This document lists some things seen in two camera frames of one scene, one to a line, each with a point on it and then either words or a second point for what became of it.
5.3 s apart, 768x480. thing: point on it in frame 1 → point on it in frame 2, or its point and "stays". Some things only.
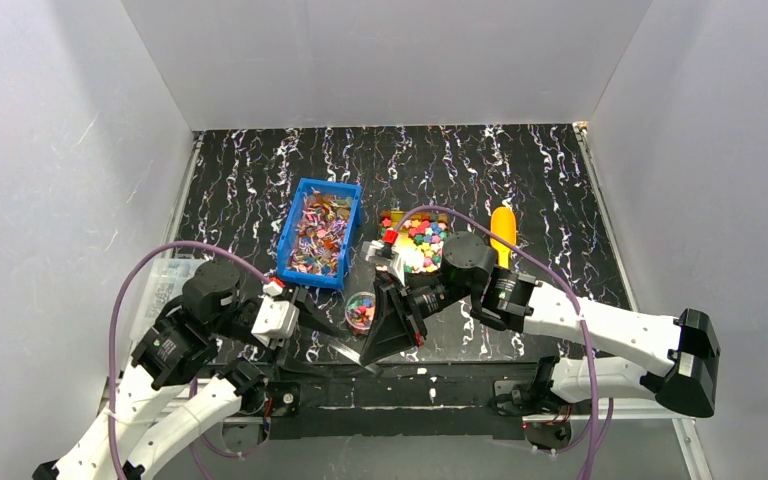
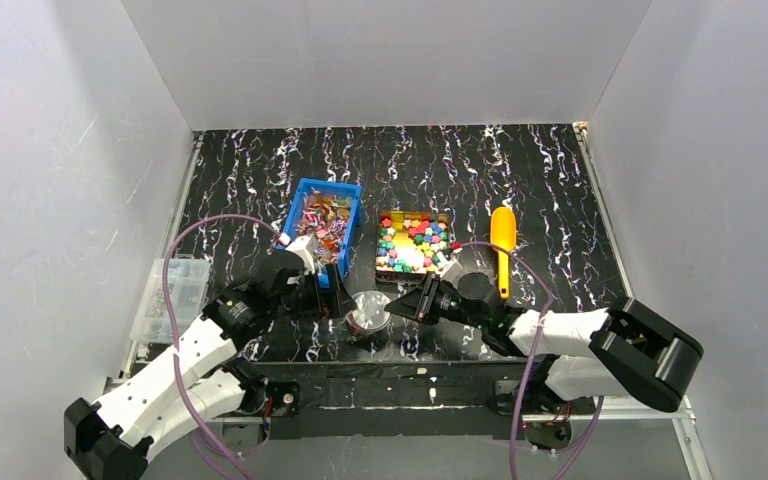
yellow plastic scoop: (503, 223) stays
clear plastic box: (164, 282) stays
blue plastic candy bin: (315, 244) stays
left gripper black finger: (312, 315) → (341, 304)
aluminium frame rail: (681, 417) stays
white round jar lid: (351, 354) → (370, 313)
